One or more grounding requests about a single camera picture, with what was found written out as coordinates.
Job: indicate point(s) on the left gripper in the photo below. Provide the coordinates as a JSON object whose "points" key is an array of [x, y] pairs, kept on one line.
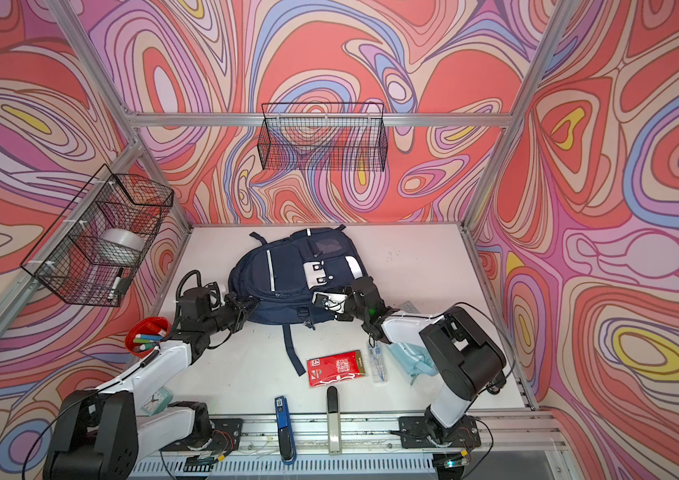
{"points": [[236, 305]]}

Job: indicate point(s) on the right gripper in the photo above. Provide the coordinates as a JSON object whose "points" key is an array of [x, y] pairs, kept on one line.
{"points": [[343, 317]]}

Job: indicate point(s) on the clear pen pack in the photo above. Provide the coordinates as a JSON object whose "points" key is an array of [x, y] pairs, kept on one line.
{"points": [[377, 366]]}

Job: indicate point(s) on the light blue pencil case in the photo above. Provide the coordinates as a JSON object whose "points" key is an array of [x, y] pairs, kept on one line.
{"points": [[414, 360]]}

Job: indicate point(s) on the navy blue backpack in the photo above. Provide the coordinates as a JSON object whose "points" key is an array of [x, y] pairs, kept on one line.
{"points": [[285, 274]]}

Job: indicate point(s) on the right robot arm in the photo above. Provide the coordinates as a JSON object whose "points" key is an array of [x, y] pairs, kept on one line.
{"points": [[469, 362]]}

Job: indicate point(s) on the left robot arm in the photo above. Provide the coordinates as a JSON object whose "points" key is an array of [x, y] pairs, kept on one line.
{"points": [[99, 434]]}

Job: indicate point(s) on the grey calculator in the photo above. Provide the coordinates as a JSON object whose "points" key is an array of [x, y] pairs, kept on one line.
{"points": [[408, 307]]}

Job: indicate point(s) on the red cup with markers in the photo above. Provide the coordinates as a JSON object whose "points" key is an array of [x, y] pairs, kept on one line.
{"points": [[146, 335]]}

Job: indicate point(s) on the red packet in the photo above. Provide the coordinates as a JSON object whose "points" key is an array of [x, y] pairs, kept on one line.
{"points": [[335, 368]]}

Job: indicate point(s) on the marker in basket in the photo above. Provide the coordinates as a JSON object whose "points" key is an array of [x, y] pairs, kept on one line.
{"points": [[113, 293]]}

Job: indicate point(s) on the black beige stapler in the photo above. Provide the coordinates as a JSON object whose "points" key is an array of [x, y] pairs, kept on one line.
{"points": [[333, 421]]}

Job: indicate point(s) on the blue stapler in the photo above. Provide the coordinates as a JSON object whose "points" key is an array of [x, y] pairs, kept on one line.
{"points": [[286, 439]]}

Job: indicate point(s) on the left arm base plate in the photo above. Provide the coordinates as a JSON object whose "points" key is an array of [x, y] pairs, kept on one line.
{"points": [[223, 436]]}

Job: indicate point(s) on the left wire basket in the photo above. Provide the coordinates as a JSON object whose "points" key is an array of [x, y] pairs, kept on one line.
{"points": [[117, 218]]}

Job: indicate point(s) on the wire basket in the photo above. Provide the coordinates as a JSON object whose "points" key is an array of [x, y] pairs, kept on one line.
{"points": [[117, 218], [323, 136]]}

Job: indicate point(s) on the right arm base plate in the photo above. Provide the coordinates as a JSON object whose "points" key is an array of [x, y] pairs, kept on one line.
{"points": [[420, 432]]}

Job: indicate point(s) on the back wire basket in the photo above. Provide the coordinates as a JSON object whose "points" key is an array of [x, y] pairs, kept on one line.
{"points": [[323, 136]]}

